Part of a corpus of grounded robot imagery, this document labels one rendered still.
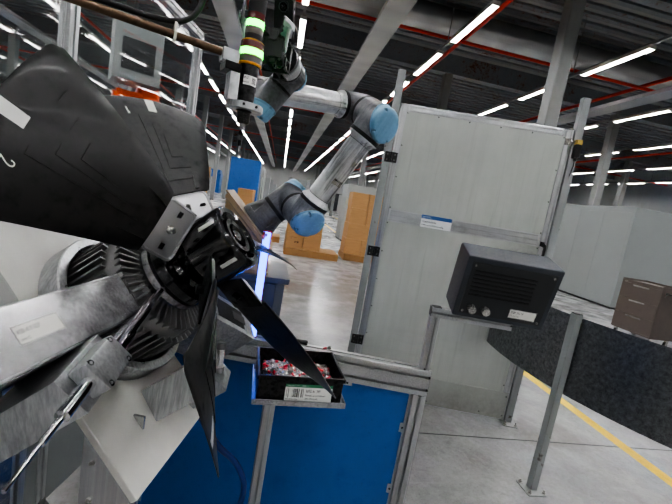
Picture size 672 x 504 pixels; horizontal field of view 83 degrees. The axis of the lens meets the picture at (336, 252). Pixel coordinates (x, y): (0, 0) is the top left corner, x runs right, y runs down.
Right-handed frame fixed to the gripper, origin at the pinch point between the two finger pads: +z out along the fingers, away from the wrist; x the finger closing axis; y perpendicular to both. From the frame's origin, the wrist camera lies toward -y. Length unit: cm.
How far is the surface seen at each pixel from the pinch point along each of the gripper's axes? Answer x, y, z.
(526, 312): -77, 57, -26
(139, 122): 17.4, 26.7, 10.6
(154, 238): 3, 45, 27
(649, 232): -630, -6, -782
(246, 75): -1.4, 14.8, 8.9
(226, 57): 1.9, 12.9, 11.2
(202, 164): 5.7, 32.4, 7.4
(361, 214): -16, 65, -804
